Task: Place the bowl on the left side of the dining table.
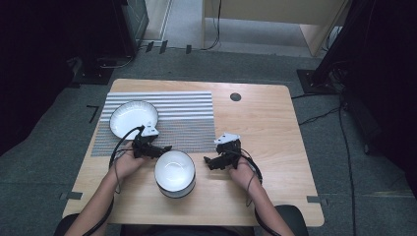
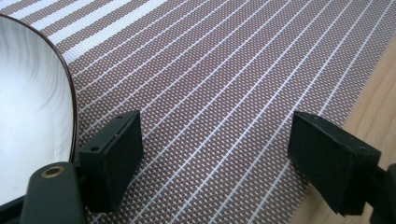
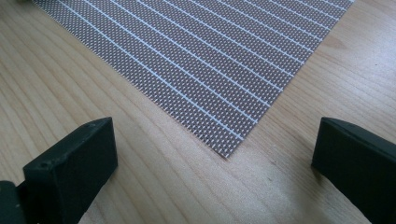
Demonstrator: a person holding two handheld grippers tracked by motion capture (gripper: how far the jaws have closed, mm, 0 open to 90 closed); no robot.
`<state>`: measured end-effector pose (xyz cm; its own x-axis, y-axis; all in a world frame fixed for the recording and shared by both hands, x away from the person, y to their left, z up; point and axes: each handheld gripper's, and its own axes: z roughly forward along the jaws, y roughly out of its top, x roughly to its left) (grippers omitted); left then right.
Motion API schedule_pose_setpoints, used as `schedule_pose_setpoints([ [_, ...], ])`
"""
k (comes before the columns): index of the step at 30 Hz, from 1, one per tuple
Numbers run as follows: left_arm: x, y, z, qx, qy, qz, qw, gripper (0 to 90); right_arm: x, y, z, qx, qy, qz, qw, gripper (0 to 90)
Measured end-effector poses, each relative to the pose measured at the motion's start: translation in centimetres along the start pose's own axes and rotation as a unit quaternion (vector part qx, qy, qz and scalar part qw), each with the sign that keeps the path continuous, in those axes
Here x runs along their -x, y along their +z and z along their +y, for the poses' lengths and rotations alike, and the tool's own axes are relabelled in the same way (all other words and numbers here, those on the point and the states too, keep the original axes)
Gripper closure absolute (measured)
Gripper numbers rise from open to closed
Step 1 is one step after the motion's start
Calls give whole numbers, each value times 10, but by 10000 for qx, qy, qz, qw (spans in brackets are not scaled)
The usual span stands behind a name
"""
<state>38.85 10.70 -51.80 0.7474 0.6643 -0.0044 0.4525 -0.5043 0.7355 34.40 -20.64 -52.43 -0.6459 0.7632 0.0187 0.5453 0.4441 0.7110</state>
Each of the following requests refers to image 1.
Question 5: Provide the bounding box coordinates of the person's right hand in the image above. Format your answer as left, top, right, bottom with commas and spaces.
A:
228, 156, 260, 191

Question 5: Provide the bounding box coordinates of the light wooden desk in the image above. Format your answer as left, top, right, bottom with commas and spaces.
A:
201, 0, 349, 57

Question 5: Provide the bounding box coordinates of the white plate with dark rim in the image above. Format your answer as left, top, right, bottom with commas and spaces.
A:
108, 99, 160, 141

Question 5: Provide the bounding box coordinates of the person's left hand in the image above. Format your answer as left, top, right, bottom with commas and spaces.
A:
112, 142, 146, 181

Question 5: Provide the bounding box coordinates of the black floor tape corner mark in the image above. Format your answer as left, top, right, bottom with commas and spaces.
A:
86, 104, 100, 124

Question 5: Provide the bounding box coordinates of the dark cabinet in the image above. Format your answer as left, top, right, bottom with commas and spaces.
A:
112, 0, 150, 57

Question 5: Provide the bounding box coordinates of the person's dark clothing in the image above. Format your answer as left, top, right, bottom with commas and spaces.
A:
119, 224, 257, 236

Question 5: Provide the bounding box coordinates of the black stand base plate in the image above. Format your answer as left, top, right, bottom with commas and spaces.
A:
72, 57, 115, 87
296, 68, 342, 96

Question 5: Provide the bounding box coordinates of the black chair armrest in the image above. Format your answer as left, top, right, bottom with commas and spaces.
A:
274, 205, 310, 236
53, 212, 81, 236

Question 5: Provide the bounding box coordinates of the black hanging cable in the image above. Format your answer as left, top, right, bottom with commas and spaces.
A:
199, 0, 222, 52

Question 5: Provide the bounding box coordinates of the short black floor cable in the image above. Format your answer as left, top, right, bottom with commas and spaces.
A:
290, 92, 317, 100

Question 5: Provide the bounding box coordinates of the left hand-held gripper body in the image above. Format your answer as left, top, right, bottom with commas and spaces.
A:
131, 121, 161, 159

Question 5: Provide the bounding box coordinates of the striped grey woven placemat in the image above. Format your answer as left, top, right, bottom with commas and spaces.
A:
90, 90, 217, 157

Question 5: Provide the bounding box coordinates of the white bowl with dark rim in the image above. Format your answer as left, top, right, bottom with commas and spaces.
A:
153, 149, 197, 200

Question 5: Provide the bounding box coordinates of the dark curtain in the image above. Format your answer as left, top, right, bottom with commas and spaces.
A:
314, 0, 417, 195
0, 0, 116, 156

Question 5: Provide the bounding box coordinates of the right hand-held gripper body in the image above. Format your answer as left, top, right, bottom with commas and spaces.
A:
214, 132, 243, 170

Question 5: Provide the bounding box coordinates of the long black floor cable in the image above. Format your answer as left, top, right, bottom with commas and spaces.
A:
337, 103, 358, 236

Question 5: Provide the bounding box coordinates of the grey tape strip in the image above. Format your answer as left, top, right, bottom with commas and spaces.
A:
59, 191, 84, 202
306, 195, 329, 207

